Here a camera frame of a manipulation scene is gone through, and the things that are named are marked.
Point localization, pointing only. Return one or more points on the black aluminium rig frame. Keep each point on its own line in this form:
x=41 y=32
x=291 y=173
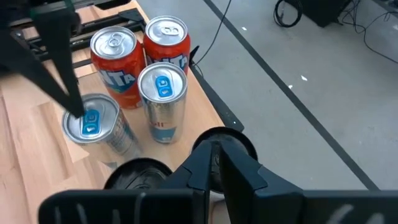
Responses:
x=102 y=25

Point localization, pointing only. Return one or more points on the blue Red Bull can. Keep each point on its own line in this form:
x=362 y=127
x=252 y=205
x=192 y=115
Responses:
x=161 y=118

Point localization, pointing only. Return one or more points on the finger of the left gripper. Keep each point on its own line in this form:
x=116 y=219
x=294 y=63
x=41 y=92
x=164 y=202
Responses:
x=59 y=46
x=25 y=65

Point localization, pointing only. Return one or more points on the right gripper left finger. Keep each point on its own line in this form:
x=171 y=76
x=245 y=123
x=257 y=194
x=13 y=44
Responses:
x=186 y=177

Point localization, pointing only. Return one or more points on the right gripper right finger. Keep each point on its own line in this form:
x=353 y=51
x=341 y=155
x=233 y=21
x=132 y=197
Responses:
x=245 y=186

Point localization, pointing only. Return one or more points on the silver and blue slim can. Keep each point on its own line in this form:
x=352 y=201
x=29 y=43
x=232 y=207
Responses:
x=105 y=130

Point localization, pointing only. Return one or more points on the red cola can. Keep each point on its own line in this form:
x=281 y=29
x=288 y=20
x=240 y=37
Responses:
x=168 y=46

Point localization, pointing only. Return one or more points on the black floor box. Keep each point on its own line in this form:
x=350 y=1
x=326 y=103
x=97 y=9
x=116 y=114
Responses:
x=323 y=11

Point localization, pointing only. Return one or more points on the orange-red soda can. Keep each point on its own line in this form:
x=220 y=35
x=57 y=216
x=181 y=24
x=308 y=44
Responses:
x=118 y=77

